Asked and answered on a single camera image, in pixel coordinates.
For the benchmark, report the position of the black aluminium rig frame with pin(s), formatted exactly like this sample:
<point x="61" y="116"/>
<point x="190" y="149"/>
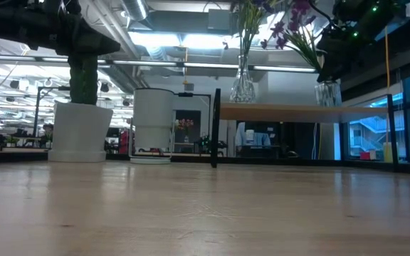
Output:
<point x="185" y="94"/>

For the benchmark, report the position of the silver ventilation duct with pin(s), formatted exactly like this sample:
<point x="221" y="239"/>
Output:
<point x="135" y="9"/>

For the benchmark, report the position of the conical glass bud vase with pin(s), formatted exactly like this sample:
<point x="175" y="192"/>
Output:
<point x="242" y="90"/>

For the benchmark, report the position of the grey overhead crossbar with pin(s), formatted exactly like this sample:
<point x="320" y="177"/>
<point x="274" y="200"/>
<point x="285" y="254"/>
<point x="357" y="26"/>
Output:
<point x="208" y="65"/>

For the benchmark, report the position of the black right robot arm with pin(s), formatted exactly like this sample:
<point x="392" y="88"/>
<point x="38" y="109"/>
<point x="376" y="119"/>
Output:
<point x="393" y="14"/>

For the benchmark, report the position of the cylindrical glass vase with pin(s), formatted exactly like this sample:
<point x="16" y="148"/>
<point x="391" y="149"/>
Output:
<point x="327" y="95"/>

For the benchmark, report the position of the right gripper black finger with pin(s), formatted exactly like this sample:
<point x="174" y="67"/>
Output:
<point x="333" y="65"/>

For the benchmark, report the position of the wooden shelf with black legs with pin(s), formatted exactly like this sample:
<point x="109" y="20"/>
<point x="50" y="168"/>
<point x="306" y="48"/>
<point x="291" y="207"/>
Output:
<point x="290" y="113"/>

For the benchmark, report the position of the white hexagonal plant pot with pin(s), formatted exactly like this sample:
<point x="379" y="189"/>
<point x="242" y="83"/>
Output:
<point x="80" y="131"/>

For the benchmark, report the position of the clear glass jar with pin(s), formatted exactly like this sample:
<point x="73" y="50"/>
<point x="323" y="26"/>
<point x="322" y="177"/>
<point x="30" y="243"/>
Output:
<point x="153" y="117"/>

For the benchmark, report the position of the purple artificial flower bunch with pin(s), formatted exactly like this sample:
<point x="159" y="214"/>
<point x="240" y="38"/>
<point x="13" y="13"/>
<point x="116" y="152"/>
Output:
<point x="306" y="48"/>
<point x="249" y="21"/>

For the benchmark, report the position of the green artificial cactus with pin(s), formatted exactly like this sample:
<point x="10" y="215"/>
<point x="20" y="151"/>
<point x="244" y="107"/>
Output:
<point x="83" y="81"/>

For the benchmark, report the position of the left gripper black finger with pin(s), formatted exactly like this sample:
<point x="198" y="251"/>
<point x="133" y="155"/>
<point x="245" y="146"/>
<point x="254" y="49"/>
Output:
<point x="91" y="41"/>

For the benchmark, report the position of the red box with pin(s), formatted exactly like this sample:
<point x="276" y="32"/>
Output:
<point x="367" y="155"/>

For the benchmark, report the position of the pink potted flowers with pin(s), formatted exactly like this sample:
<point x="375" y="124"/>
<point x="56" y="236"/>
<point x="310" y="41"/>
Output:
<point x="185" y="125"/>

